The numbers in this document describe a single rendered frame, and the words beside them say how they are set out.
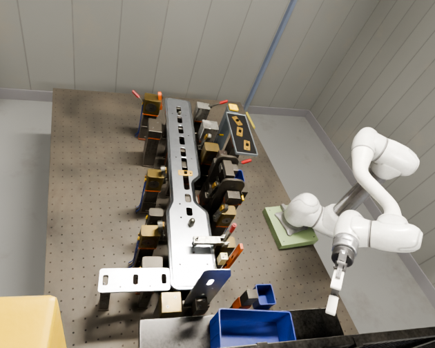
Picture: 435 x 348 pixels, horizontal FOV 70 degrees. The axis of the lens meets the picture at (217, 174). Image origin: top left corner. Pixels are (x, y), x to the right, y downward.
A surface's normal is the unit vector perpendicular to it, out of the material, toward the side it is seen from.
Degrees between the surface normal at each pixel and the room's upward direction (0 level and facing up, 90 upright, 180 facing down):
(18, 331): 0
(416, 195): 90
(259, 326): 0
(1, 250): 0
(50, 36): 90
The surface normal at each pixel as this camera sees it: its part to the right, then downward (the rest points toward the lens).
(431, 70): -0.91, 0.03
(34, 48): 0.28, 0.76
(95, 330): 0.29, -0.65
